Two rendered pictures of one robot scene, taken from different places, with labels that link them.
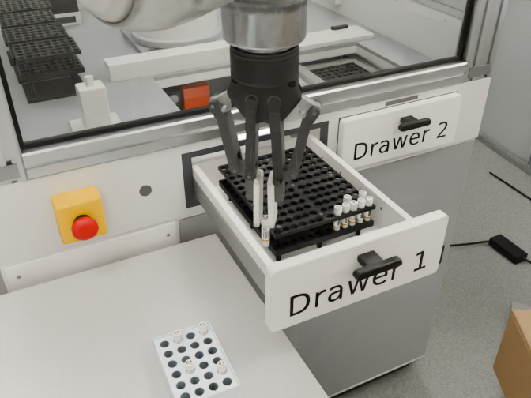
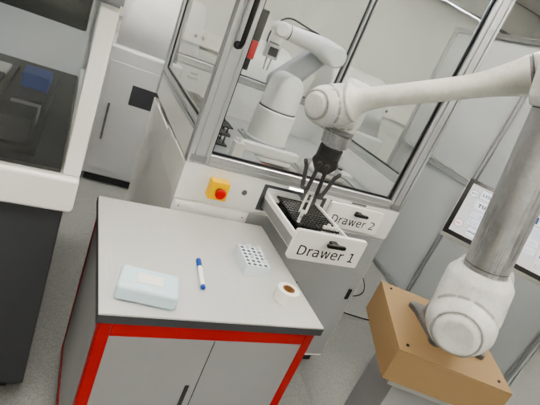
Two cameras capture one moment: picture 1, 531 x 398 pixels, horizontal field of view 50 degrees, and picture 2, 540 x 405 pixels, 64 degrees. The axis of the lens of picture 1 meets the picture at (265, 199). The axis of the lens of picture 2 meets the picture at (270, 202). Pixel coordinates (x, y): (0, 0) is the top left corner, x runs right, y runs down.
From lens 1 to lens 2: 0.74 m
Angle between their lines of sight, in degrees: 14
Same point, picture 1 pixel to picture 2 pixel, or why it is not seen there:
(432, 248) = (357, 255)
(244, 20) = (332, 135)
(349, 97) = (338, 192)
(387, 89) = (354, 197)
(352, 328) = not seen: hidden behind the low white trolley
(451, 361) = (332, 366)
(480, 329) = (352, 358)
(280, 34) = (341, 144)
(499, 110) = (397, 258)
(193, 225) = (253, 218)
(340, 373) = not seen: hidden behind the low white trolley
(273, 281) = (298, 234)
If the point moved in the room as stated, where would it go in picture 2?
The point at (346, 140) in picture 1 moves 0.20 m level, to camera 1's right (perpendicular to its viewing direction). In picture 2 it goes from (330, 210) to (374, 228)
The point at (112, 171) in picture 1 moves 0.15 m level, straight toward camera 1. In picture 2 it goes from (237, 177) to (243, 194)
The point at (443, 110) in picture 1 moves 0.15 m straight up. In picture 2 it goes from (374, 217) to (390, 187)
